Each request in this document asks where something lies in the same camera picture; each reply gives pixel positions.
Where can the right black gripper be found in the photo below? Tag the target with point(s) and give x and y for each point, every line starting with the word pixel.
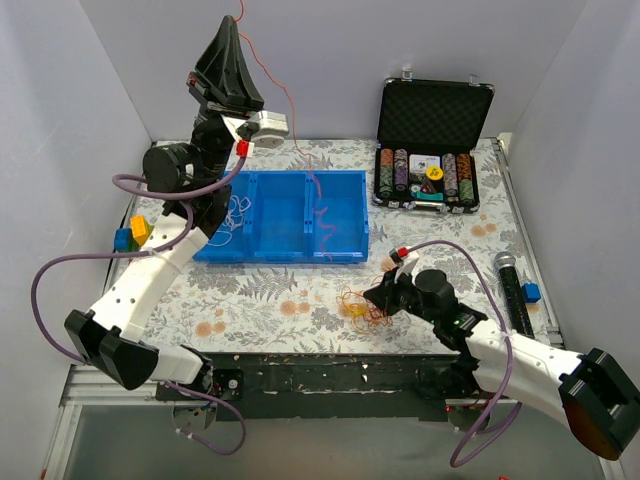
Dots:
pixel 396 293

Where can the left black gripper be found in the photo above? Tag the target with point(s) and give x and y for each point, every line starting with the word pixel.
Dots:
pixel 215 100

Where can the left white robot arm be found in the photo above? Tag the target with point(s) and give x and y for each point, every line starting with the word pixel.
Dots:
pixel 193 182

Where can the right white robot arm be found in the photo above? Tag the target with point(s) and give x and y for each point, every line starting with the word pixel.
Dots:
pixel 589 393

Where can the black base beam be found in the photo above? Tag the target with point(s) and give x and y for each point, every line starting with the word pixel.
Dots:
pixel 335 385

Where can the blue three-compartment bin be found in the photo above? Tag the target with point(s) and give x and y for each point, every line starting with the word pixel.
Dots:
pixel 284 217

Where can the black microphone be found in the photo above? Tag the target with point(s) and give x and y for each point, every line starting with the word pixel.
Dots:
pixel 505 264

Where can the small blue block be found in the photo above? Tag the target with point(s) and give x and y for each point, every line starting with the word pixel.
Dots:
pixel 531 293

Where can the floral table mat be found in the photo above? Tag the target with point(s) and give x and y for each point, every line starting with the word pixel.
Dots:
pixel 305 308

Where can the black poker chip case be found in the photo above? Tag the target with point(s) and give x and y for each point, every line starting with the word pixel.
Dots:
pixel 427 131

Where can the stacked colourful toy bricks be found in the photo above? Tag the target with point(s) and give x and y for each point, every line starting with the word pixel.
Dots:
pixel 132 238

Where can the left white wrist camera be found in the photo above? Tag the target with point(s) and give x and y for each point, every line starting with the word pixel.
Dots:
pixel 264 129

